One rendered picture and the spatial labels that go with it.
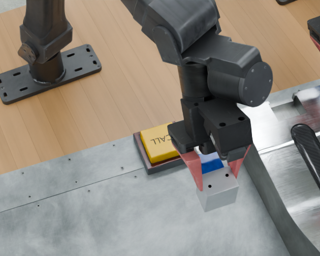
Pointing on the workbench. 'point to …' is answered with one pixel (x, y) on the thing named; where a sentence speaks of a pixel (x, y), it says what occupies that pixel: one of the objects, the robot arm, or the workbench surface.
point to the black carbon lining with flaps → (313, 157)
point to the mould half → (292, 173)
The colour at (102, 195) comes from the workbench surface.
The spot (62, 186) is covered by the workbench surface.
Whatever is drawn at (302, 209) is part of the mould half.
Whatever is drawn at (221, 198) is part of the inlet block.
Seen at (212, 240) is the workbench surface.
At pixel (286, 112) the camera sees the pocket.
